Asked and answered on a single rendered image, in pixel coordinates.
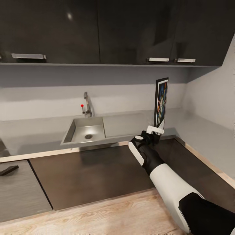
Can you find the drop in sink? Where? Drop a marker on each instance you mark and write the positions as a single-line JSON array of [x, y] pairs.
[[87, 129]]

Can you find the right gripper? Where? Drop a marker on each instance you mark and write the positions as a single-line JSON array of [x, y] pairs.
[[153, 137]]

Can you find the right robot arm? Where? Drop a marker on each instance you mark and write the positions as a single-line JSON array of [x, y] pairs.
[[187, 206]]

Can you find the poster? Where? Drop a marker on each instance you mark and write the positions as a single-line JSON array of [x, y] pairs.
[[160, 103]]

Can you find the dishwasher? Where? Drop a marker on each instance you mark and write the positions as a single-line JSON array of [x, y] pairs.
[[21, 192]]

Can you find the cabinet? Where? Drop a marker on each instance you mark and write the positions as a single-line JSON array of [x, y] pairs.
[[49, 33], [164, 33]]

